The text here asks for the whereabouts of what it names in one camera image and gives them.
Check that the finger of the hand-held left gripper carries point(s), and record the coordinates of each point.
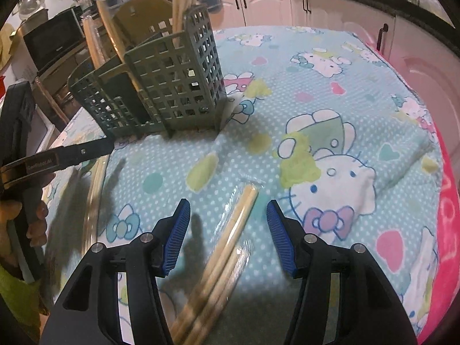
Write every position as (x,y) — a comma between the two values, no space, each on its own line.
(82,151)

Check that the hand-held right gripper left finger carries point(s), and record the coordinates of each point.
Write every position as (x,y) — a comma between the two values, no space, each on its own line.
(178,233)

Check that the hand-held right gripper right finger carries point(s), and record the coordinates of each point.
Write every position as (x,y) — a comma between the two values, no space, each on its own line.
(284,237)

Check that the green plastic utensil holder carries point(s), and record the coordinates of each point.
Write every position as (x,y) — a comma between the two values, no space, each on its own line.
(172,79)

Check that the person's left hand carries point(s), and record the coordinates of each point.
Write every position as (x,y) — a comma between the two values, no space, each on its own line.
(9,210)

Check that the black microwave oven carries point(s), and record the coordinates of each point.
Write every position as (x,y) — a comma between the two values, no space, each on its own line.
(50,43)

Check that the clear glass bowl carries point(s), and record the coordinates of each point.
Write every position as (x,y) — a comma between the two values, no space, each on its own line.
(30,3)

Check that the cartoon cat printed blanket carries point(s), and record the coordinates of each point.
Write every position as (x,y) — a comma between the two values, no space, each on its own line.
(323,79)

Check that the pink blanket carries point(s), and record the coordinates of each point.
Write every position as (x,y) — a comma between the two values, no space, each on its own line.
(449,222)

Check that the blue bowl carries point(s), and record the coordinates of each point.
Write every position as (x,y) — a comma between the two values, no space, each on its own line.
(215,5)

